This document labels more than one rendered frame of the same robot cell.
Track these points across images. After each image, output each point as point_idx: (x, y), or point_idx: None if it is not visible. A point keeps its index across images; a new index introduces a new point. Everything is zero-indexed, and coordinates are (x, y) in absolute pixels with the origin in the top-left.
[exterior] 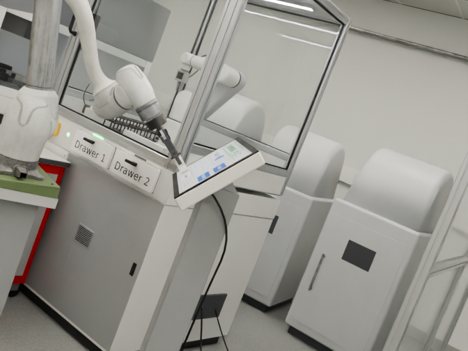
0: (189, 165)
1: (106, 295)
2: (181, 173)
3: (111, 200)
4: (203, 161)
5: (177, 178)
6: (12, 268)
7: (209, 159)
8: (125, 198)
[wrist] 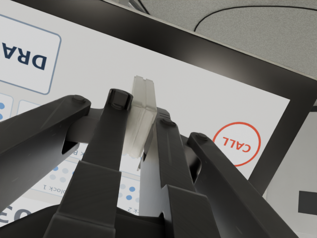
0: (259, 161)
1: None
2: (162, 81)
3: None
4: (132, 188)
5: (79, 28)
6: None
7: (57, 194)
8: None
